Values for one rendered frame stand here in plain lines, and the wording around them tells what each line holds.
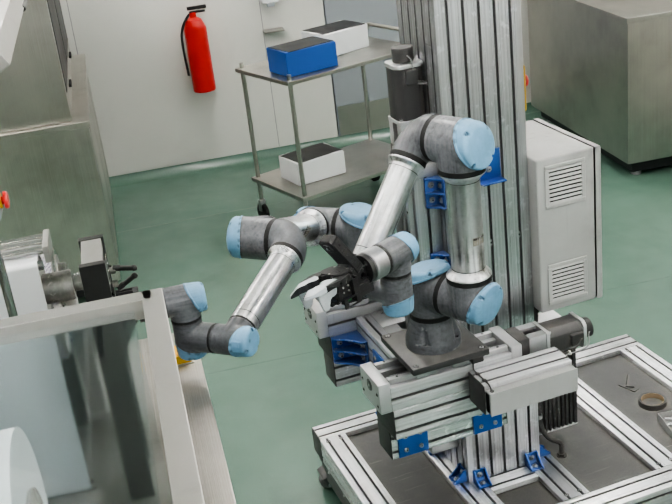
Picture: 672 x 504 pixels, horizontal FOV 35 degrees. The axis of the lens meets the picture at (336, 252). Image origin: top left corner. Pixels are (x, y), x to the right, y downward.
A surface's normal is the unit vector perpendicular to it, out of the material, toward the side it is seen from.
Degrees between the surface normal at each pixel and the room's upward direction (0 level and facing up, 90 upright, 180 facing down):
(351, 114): 90
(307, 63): 90
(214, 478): 0
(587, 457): 0
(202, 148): 90
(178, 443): 0
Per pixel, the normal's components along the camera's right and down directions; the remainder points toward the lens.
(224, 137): 0.22, 0.36
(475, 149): 0.70, 0.07
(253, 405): -0.11, -0.91
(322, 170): 0.51, 0.29
